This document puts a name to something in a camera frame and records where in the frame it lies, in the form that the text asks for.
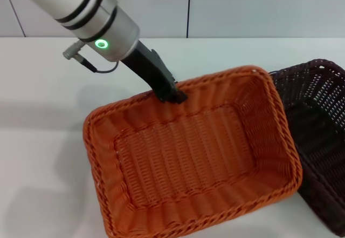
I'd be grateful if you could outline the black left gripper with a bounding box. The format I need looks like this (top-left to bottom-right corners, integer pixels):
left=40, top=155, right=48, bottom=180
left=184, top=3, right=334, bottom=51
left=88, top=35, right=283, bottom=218
left=120, top=40, right=189, bottom=106

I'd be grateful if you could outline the orange woven plastic basket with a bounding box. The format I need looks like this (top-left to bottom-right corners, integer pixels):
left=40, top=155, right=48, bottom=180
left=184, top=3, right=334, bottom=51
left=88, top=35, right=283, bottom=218
left=82, top=65, right=303, bottom=238

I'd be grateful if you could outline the dark brown woven basket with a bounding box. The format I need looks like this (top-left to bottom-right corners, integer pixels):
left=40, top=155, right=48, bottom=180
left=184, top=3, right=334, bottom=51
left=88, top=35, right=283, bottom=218
left=269, top=58, right=345, bottom=238

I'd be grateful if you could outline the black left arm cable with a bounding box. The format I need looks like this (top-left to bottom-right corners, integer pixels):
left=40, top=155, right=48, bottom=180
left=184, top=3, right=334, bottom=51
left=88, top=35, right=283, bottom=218
left=63, top=40, right=119, bottom=74

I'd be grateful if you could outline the black vertical wall strip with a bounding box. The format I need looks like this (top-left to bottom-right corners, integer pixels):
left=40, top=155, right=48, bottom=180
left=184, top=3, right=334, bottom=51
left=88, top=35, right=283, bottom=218
left=185, top=0, right=193, bottom=38

